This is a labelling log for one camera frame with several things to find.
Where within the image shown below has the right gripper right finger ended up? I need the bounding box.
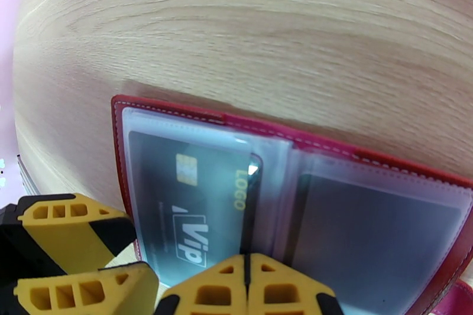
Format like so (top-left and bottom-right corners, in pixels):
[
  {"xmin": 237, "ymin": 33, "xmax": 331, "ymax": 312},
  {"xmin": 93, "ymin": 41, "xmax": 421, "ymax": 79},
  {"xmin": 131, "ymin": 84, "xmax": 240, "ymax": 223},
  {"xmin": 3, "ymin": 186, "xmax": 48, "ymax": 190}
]
[{"xmin": 247, "ymin": 252, "xmax": 345, "ymax": 315}]

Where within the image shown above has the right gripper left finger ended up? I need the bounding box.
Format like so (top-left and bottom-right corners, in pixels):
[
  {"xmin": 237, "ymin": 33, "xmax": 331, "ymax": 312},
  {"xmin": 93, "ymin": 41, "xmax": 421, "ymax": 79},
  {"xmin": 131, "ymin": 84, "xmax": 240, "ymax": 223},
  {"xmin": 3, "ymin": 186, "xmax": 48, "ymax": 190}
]
[{"xmin": 153, "ymin": 253, "xmax": 248, "ymax": 315}]

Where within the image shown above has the black VIP credit card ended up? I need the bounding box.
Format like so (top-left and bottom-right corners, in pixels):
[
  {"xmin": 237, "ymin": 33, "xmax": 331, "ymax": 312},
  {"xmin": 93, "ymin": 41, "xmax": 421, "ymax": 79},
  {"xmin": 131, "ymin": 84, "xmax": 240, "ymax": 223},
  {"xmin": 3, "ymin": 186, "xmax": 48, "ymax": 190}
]
[{"xmin": 127, "ymin": 129, "xmax": 264, "ymax": 291}]

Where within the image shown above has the red card holder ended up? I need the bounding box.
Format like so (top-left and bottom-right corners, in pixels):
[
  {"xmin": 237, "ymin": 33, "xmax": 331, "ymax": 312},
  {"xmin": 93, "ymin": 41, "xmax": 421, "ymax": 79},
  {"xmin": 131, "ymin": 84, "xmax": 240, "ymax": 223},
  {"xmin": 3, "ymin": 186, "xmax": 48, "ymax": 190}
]
[{"xmin": 111, "ymin": 94, "xmax": 473, "ymax": 315}]

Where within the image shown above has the dark plain credit card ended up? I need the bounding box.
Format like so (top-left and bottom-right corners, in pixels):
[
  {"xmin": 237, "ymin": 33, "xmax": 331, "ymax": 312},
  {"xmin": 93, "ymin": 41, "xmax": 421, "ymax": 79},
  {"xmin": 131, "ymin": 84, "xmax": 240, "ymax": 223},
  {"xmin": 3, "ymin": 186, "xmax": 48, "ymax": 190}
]
[{"xmin": 291, "ymin": 173, "xmax": 465, "ymax": 315}]

